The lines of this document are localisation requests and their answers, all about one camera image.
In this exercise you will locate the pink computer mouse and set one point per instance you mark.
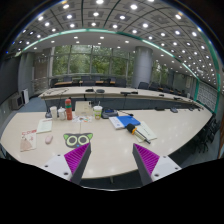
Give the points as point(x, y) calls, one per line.
point(48, 139)

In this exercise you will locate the colourful sticker sheet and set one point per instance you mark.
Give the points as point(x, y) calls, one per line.
point(82, 119)

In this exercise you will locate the white box by wall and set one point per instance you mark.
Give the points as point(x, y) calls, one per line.
point(25, 95)

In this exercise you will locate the dark desk phone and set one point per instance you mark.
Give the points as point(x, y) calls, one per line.
point(108, 113)

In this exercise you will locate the beige cardboard box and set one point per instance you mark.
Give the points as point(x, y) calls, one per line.
point(83, 108)

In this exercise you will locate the pale green notebook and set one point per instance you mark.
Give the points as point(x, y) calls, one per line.
point(44, 125)

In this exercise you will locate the green and white drink cup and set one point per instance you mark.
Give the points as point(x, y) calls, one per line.
point(97, 112)

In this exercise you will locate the pale green paper sheet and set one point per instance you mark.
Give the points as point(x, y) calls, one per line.
point(146, 131)

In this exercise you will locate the red and white booklet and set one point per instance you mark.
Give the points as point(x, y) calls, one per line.
point(28, 140)

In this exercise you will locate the grey round pillar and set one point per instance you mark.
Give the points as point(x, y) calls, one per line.
point(142, 68)

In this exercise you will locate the white paper cup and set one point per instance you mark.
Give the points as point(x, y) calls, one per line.
point(53, 111)

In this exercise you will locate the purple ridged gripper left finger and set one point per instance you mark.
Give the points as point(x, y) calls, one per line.
point(70, 166)

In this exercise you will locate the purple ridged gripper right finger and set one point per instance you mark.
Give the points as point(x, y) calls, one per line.
point(151, 166)

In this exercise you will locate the white lidded jar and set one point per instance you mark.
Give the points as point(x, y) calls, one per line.
point(62, 113)

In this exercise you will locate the blue folder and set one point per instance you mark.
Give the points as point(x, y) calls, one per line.
point(125, 120)

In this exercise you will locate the white book under folder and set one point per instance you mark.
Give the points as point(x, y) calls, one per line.
point(116, 123)

